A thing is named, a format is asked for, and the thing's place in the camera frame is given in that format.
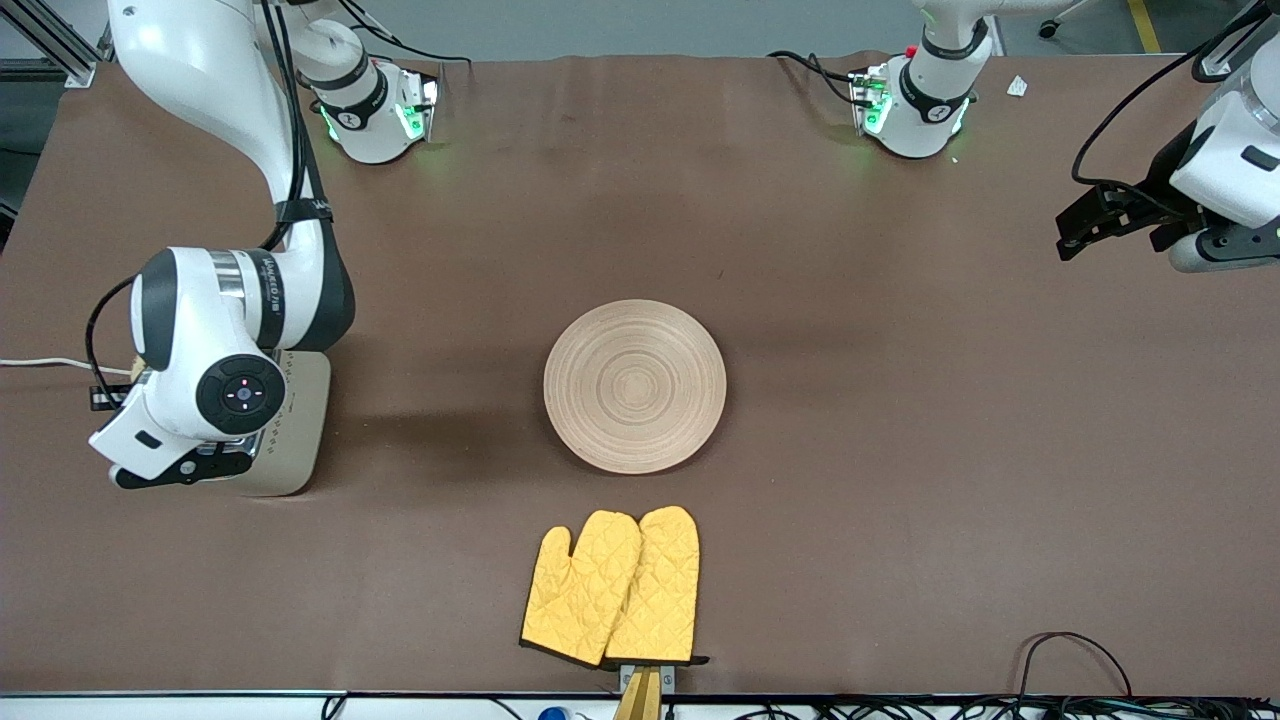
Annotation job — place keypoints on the yellow quilted oven mitt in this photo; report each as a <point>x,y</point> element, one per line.
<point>660,590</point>
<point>580,590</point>

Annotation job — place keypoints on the aluminium frame beam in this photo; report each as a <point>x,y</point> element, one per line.
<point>638,702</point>

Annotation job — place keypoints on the grey metal mitt bracket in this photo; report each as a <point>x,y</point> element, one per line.
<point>667,678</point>

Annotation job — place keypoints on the small white paper scrap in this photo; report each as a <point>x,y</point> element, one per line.
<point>1017,86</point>

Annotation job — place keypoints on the small blue object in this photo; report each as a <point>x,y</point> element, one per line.
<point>553,714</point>

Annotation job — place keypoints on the round light wooden plate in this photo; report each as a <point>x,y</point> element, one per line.
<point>635,385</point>

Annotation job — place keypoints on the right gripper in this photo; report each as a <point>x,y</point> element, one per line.
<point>102,398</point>

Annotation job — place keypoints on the chrome two-slot toaster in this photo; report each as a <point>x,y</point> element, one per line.
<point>300,420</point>

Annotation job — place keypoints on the black chair caster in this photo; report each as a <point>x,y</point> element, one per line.
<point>1049,29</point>

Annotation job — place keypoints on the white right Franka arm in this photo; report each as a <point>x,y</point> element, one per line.
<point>200,60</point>

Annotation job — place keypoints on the aluminium profile frame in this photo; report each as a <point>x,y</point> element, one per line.
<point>55,45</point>

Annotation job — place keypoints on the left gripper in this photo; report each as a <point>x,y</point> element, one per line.
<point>1153,189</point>

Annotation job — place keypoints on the slice of toast bread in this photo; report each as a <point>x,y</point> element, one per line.
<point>139,370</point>

